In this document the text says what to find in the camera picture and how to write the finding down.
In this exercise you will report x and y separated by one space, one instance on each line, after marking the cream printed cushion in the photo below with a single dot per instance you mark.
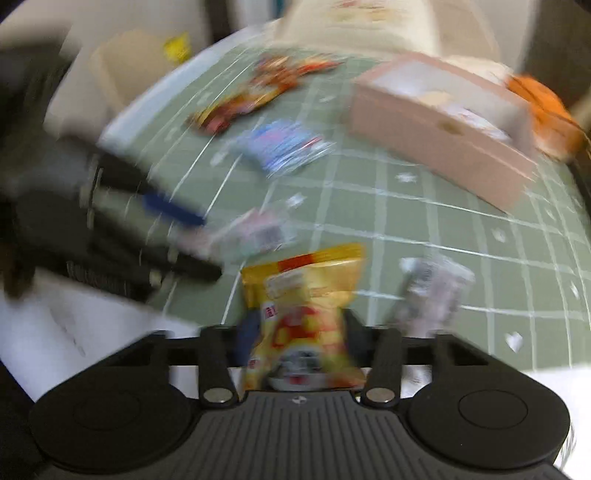
360 23

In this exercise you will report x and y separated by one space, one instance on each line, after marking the orange bag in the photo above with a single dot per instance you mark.
547 115

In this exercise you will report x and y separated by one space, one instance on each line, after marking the blue snack packet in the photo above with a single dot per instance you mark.
281 145

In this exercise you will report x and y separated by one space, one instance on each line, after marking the clear pink snack packet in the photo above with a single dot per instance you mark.
258 233

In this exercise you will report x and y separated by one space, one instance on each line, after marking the silver grey snack packet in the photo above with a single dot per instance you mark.
434 290

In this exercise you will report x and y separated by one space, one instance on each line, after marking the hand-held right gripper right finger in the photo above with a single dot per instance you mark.
355 337

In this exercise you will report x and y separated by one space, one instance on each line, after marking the cardboard box with yellow label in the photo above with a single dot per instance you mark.
129 69

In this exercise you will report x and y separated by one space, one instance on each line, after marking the pink storage box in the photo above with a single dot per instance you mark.
443 152

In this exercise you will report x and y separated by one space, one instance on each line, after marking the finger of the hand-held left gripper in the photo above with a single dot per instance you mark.
194 267
178 211

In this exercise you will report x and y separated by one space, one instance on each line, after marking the white packet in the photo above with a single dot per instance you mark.
468 114

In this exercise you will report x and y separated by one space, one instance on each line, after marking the red yellow snack packet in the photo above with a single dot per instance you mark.
235 106

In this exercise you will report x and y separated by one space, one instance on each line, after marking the orange red snack packet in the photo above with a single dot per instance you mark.
295 67

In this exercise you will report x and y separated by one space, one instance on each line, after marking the green checked table mat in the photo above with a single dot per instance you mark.
392 217

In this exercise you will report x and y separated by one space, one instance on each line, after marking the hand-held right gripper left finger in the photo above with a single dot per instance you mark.
246 344

